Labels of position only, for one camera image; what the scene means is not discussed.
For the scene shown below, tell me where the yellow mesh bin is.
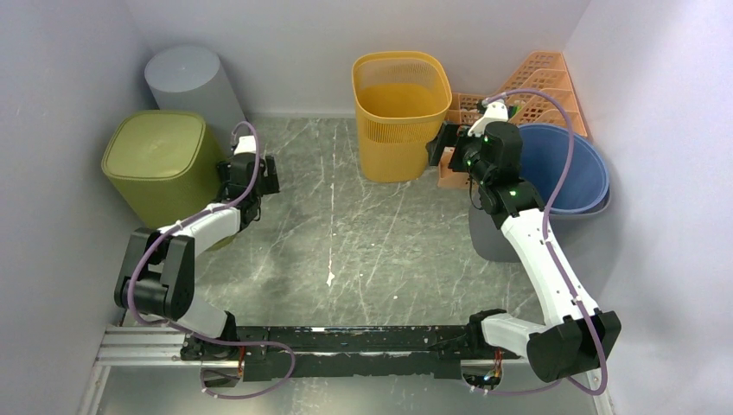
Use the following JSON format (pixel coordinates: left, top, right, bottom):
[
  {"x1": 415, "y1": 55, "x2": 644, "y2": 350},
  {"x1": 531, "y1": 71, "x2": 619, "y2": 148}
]
[{"x1": 352, "y1": 51, "x2": 452, "y2": 183}]

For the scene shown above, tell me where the blue plastic bin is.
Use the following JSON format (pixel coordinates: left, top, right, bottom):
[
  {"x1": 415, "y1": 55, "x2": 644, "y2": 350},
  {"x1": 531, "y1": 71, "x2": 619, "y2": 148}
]
[{"x1": 519, "y1": 124, "x2": 610, "y2": 216}]

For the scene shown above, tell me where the dark grey mesh bin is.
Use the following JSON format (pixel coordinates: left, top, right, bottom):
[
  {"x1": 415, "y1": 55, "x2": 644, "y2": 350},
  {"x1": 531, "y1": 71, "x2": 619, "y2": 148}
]
[{"x1": 468, "y1": 184, "x2": 612, "y2": 263}]

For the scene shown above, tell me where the olive green mesh bin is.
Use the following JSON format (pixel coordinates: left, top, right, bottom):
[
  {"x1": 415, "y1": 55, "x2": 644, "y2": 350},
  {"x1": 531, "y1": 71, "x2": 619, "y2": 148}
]
[{"x1": 101, "y1": 110, "x2": 226, "y2": 229}]

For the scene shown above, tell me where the light grey plastic bin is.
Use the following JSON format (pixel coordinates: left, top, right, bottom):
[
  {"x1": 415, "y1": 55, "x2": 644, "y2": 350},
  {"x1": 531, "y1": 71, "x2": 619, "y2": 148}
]
[{"x1": 143, "y1": 45, "x2": 245, "y2": 156}]

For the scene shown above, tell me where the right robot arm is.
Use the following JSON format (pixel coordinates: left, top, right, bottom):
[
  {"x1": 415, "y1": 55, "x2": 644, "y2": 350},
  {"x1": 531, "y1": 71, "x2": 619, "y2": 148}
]
[{"x1": 427, "y1": 121, "x2": 621, "y2": 383}]

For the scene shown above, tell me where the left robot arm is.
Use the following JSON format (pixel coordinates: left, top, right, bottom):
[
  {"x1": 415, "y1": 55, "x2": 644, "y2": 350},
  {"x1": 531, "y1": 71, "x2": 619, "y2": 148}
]
[{"x1": 113, "y1": 153, "x2": 279, "y2": 360}]

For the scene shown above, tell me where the orange mesh file organizer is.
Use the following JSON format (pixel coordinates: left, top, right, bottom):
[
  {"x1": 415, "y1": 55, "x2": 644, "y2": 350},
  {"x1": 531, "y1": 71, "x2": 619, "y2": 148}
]
[{"x1": 437, "y1": 51, "x2": 588, "y2": 189}]

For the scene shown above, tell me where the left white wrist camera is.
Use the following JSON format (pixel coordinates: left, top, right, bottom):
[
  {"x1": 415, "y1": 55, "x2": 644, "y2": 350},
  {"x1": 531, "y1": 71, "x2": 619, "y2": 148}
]
[{"x1": 233, "y1": 135, "x2": 258, "y2": 155}]

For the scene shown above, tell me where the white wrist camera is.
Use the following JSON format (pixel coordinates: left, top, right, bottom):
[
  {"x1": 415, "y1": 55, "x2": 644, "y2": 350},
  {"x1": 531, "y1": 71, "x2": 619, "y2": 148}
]
[
  {"x1": 468, "y1": 100, "x2": 508, "y2": 137},
  {"x1": 233, "y1": 135, "x2": 258, "y2": 155}
]

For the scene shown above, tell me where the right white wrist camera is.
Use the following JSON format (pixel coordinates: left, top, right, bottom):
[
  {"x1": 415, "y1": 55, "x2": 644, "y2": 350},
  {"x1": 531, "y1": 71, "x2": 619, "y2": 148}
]
[{"x1": 468, "y1": 100, "x2": 508, "y2": 137}]

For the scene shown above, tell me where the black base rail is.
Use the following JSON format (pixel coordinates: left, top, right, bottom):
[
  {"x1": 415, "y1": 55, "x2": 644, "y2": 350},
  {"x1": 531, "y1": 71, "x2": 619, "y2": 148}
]
[{"x1": 179, "y1": 325, "x2": 517, "y2": 385}]

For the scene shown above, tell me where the aluminium frame rail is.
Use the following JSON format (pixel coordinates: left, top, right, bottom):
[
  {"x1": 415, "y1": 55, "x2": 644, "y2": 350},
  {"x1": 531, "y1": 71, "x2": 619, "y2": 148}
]
[{"x1": 80, "y1": 327, "x2": 612, "y2": 414}]

